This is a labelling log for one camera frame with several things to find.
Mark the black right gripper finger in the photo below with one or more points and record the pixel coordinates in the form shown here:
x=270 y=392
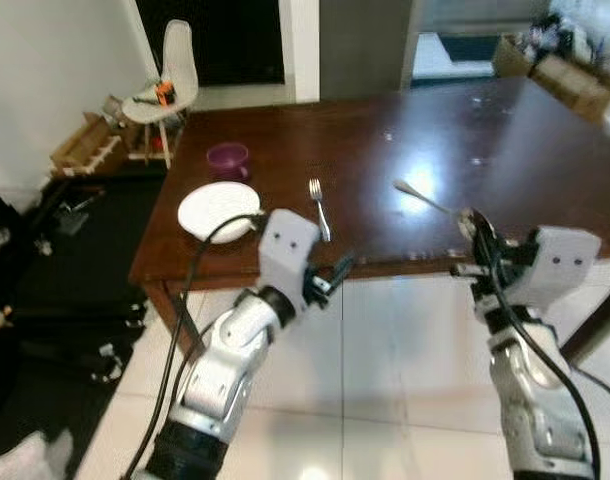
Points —
x=479 y=235
x=467 y=270

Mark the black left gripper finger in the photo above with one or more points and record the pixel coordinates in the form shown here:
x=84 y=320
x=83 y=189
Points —
x=341 y=268

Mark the silver spoon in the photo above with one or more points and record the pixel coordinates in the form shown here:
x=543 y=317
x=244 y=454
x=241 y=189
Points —
x=425 y=200

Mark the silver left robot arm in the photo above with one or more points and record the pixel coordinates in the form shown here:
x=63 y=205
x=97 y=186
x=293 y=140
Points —
x=225 y=370

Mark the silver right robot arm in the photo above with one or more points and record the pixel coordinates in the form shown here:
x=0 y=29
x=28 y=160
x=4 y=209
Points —
x=535 y=400

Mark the silver fork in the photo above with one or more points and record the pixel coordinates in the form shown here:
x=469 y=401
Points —
x=319 y=212

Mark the white bowl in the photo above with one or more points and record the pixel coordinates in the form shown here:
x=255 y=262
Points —
x=210 y=210

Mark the dark brown wooden table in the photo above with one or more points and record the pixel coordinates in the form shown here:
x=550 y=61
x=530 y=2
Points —
x=365 y=130

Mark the purple cup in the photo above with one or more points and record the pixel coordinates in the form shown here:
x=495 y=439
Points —
x=228 y=162

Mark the cluttered cardboard box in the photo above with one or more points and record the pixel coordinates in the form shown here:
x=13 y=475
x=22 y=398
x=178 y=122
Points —
x=565 y=80

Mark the black floor mat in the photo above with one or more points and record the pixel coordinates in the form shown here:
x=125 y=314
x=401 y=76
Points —
x=75 y=290

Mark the orange tool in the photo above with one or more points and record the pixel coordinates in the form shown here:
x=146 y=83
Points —
x=165 y=93

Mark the white plastic chair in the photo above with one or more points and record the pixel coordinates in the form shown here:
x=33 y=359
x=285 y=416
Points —
x=175 y=65

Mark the dark window pane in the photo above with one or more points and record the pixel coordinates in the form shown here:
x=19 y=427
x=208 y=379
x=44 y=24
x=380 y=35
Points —
x=210 y=40

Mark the wooden crate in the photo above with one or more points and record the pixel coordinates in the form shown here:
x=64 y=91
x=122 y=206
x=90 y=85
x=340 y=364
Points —
x=85 y=145

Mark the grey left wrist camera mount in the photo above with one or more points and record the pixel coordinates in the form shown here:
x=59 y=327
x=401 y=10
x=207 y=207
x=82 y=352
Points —
x=285 y=245

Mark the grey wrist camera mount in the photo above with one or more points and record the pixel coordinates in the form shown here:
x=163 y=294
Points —
x=285 y=245
x=560 y=262

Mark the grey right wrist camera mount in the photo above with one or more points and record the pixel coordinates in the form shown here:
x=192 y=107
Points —
x=560 y=262

